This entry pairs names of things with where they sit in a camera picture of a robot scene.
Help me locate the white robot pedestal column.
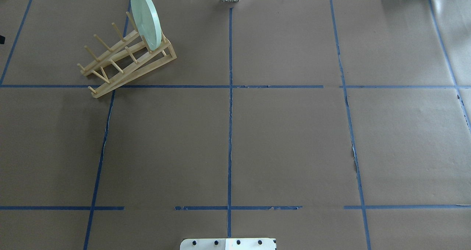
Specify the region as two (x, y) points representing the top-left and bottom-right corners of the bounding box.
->
(180, 237), (277, 250)

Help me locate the light green plate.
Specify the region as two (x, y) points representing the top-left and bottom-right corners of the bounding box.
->
(131, 0), (163, 51)

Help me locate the wooden dish rack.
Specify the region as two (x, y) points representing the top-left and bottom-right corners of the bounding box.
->
(77, 11), (177, 98)

